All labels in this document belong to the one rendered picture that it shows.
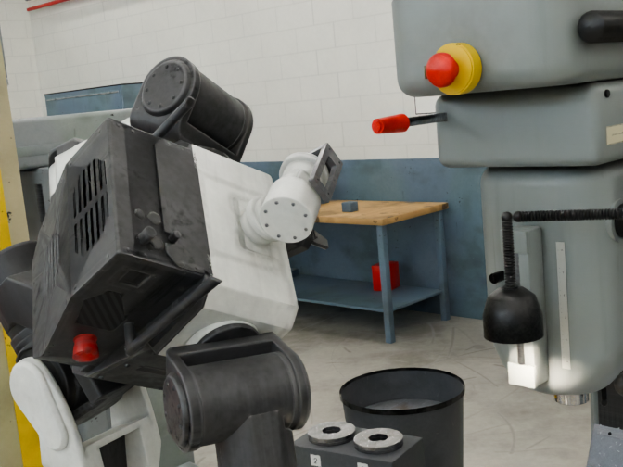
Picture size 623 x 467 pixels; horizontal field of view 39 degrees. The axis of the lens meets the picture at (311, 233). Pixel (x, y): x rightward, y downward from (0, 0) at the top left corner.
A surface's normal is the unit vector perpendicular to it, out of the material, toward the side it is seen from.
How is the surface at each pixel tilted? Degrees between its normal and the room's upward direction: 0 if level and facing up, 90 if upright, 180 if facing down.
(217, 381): 44
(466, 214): 90
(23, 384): 90
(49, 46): 90
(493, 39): 90
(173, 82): 61
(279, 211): 115
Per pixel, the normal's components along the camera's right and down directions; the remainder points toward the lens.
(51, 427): -0.55, 0.18
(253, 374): 0.27, -0.65
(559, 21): 0.11, 0.15
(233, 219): 0.65, -0.52
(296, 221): -0.21, 0.58
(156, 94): -0.50, -0.31
